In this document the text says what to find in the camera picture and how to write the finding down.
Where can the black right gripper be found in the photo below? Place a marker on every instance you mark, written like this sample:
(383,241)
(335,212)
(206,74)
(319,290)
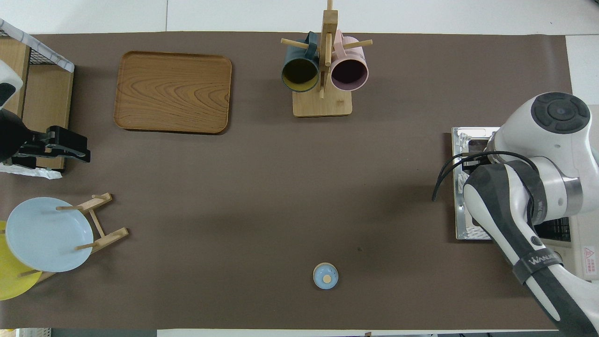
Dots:
(475,163)

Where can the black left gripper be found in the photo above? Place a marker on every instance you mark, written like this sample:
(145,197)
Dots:
(16,138)

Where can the white toaster oven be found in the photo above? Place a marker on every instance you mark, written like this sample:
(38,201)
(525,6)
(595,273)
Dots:
(461,215)

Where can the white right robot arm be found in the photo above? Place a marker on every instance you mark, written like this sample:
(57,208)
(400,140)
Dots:
(552,154)

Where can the light blue plate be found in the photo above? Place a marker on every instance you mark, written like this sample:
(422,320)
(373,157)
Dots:
(47,234)

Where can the white checked cloth liner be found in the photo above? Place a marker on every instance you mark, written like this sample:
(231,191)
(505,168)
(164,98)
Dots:
(47,52)

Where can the wooden plate rack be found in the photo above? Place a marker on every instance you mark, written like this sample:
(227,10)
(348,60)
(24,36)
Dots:
(110,236)

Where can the brown wooden tray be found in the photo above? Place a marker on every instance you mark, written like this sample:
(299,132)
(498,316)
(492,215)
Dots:
(173,91)

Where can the yellow plate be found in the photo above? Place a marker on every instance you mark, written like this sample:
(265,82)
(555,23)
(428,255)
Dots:
(11,283)

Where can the pink mug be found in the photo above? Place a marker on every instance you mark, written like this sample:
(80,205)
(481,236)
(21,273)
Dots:
(350,75)

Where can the wooden mug tree stand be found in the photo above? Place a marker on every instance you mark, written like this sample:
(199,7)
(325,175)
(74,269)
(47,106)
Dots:
(323,105)

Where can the small blue call bell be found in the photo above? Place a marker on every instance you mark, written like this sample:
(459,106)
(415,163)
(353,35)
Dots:
(325,276)

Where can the dark blue mug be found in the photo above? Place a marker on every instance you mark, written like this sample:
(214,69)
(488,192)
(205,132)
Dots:
(299,75)

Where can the brown table mat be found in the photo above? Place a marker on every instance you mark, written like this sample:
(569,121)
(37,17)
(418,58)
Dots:
(281,210)

